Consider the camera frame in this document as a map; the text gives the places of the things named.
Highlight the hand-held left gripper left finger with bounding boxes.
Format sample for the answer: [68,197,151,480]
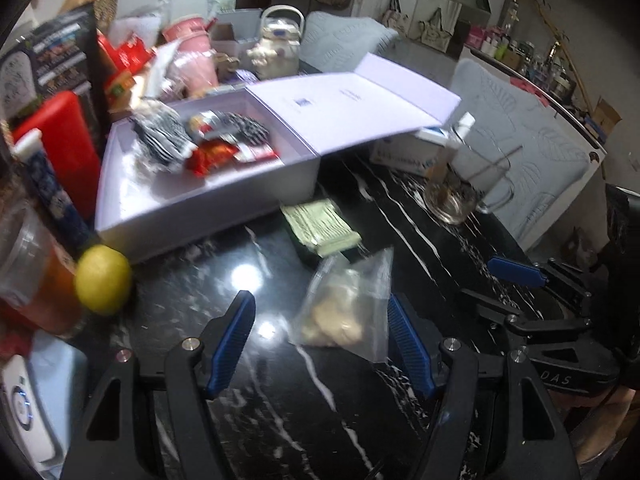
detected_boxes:
[60,290,257,480]

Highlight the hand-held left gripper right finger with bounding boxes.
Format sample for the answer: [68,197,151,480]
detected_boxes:
[387,292,573,480]

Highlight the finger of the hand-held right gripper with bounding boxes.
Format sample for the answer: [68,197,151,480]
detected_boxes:
[487,256,594,312]
[460,287,594,349]

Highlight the clear bag of beige snacks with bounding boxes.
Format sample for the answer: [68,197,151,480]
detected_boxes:
[290,247,396,363]

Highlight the lavender gift box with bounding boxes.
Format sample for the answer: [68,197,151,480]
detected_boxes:
[95,51,463,263]

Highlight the black white checkered packet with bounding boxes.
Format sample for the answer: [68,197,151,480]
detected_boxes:
[131,110,271,163]

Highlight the small red silver snack packet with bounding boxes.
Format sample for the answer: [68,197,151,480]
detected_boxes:
[187,110,232,139]

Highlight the person's right forearm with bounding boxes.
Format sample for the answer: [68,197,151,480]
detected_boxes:
[570,387,640,468]

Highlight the glass mug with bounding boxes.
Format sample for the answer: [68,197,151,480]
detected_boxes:
[424,145,516,225]

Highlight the metal spoon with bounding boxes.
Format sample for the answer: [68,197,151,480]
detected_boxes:
[465,145,525,181]

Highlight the yellow lemon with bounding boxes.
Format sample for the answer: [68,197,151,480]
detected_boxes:
[75,245,133,316]

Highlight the grey cushioned chair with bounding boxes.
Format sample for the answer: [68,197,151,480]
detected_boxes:
[299,10,401,73]
[447,57,601,253]

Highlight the green packet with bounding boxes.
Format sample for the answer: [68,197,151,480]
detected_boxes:
[279,199,362,261]

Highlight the white blue carton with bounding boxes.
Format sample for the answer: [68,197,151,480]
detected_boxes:
[370,127,456,177]

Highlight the cardboard box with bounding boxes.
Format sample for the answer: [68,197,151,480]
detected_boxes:
[585,97,623,136]

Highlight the plastic cup with orange contents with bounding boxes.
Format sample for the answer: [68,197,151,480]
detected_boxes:
[0,200,88,338]

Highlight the row of bottles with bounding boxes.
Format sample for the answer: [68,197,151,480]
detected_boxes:
[467,25,588,106]

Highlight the white electronic device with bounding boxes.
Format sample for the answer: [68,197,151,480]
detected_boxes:
[0,332,91,466]

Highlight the blue patterned tube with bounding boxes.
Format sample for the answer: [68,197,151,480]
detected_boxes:
[12,128,96,256]

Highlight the white tote bag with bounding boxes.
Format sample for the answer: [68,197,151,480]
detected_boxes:
[417,7,461,52]
[382,0,412,36]

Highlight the red canister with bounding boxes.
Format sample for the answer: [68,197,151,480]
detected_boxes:
[12,91,103,221]

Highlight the pink cup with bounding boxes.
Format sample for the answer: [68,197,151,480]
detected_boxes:
[167,50,221,98]
[162,15,211,43]

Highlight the red snack bags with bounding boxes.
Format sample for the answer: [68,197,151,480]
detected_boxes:
[97,30,156,111]

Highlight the white teapot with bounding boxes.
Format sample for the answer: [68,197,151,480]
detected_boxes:
[245,5,307,81]

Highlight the grey box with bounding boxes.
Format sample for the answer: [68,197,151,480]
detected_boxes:
[210,8,263,56]

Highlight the black printed pouch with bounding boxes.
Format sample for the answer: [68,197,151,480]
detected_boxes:
[25,2,107,111]

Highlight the dark labelled jar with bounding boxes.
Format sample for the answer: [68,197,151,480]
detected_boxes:
[0,50,41,121]

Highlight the woven straw fan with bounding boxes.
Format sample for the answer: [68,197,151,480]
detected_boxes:
[95,0,121,31]

